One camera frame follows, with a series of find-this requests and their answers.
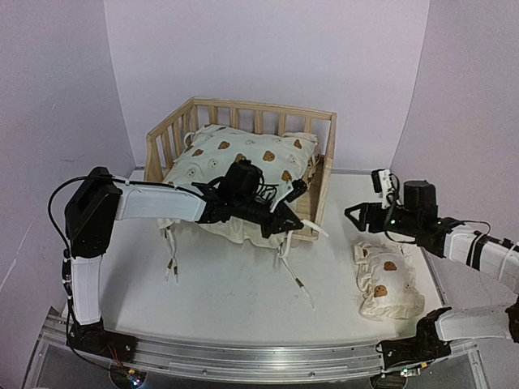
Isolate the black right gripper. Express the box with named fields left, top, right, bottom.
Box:
left=343, top=204, right=419, bottom=239

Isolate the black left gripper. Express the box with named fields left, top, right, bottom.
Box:
left=234, top=194, right=304, bottom=239

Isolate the bear print cream cushion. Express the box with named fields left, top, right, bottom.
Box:
left=156, top=124, right=332, bottom=313

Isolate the wooden pet bed frame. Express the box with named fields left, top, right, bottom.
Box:
left=144, top=97, right=337, bottom=224

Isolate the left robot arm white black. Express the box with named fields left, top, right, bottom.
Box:
left=65, top=160, right=307, bottom=354

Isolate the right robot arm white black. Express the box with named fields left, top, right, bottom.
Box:
left=344, top=169, right=518, bottom=359

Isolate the small bear print pillow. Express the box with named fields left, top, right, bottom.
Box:
left=354, top=242, right=425, bottom=321

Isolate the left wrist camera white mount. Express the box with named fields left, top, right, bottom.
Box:
left=270, top=178, right=307, bottom=213

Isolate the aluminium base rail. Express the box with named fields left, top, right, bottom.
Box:
left=22, top=309, right=489, bottom=388

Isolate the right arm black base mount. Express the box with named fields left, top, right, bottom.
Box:
left=375, top=307, right=451, bottom=372

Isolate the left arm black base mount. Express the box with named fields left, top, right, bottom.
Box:
left=66, top=320, right=137, bottom=363

